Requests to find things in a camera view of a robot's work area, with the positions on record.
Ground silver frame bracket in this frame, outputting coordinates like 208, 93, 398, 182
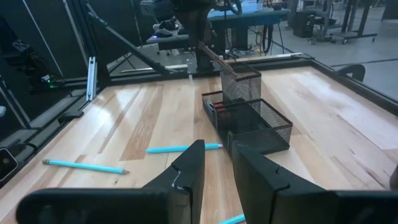
86, 56, 98, 102

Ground black mesh desk organizer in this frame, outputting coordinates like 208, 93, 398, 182
201, 62, 294, 157

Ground black computer mouse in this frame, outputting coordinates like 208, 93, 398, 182
154, 27, 174, 39

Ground black rolling stand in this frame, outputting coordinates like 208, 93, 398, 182
329, 0, 379, 45

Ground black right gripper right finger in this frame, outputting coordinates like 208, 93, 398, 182
231, 141, 398, 224

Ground black aluminium table frame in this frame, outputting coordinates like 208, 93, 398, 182
0, 0, 398, 187

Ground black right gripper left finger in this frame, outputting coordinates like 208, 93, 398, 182
15, 139, 206, 224

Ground teal pen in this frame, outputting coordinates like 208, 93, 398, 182
145, 142, 224, 154

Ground red pen in organizer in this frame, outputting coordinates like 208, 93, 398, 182
213, 102, 233, 122

